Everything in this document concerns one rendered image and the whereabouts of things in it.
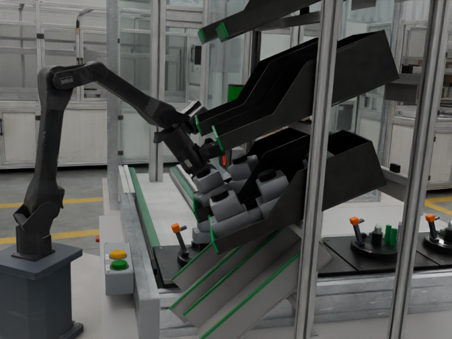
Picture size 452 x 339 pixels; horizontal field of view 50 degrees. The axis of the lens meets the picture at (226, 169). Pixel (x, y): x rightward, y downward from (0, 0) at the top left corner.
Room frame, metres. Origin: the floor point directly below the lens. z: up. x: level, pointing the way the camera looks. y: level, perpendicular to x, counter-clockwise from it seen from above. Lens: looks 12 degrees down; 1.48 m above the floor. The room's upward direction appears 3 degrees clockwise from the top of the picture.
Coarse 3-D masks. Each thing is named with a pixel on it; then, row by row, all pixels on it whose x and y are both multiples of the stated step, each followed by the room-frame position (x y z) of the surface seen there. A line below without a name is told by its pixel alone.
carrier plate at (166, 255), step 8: (160, 248) 1.26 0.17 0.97; (168, 248) 1.26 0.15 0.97; (176, 248) 1.27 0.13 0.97; (160, 256) 1.20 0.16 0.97; (168, 256) 1.21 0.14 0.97; (176, 256) 1.21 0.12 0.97; (160, 264) 1.15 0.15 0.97; (168, 264) 1.15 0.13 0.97; (176, 264) 1.16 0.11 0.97; (160, 272) 1.11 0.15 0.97; (168, 272) 1.11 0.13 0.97; (176, 272) 1.11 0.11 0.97; (168, 280) 1.06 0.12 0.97
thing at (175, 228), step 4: (176, 224) 1.17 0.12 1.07; (172, 228) 1.16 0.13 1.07; (176, 228) 1.16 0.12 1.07; (180, 228) 1.17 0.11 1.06; (184, 228) 1.17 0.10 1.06; (176, 232) 1.16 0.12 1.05; (176, 236) 1.17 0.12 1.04; (180, 236) 1.17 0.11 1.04; (180, 240) 1.17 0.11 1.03; (180, 244) 1.17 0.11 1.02; (184, 244) 1.17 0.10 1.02; (184, 248) 1.17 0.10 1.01
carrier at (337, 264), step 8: (328, 248) 1.32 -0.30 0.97; (336, 256) 1.26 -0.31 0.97; (328, 264) 1.20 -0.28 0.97; (336, 264) 1.21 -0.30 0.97; (344, 264) 1.21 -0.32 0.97; (320, 272) 1.15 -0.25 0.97; (328, 272) 1.15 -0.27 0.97; (336, 272) 1.16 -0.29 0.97; (344, 272) 1.16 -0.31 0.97; (352, 272) 1.17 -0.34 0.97
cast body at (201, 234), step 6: (204, 222) 1.17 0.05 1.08; (192, 228) 1.20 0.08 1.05; (198, 228) 1.18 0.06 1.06; (204, 228) 1.17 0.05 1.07; (192, 234) 1.19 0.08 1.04; (198, 234) 1.16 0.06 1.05; (204, 234) 1.17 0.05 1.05; (210, 234) 1.17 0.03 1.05; (198, 240) 1.16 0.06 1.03; (204, 240) 1.17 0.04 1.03; (210, 240) 1.17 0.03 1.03
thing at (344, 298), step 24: (168, 288) 1.05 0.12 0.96; (336, 288) 1.11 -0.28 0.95; (360, 288) 1.12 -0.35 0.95; (384, 288) 1.14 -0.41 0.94; (432, 288) 1.18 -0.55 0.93; (168, 312) 1.00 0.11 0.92; (288, 312) 1.08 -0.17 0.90; (336, 312) 1.12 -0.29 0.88; (360, 312) 1.13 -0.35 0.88; (384, 312) 1.14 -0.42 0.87; (408, 312) 1.16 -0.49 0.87; (168, 336) 1.00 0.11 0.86
